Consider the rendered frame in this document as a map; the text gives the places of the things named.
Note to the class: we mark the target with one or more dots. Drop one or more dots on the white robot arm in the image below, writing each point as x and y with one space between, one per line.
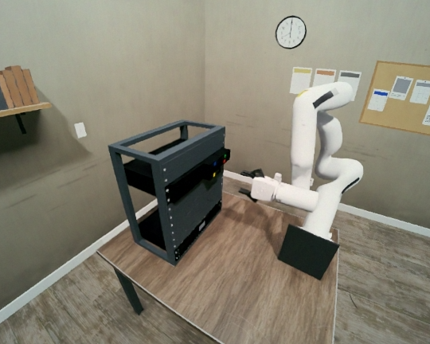
307 111

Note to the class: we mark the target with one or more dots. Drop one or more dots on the dark grey server rack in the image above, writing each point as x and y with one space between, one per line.
187 179

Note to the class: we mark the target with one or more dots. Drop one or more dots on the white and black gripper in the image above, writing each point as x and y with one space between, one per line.
263 188

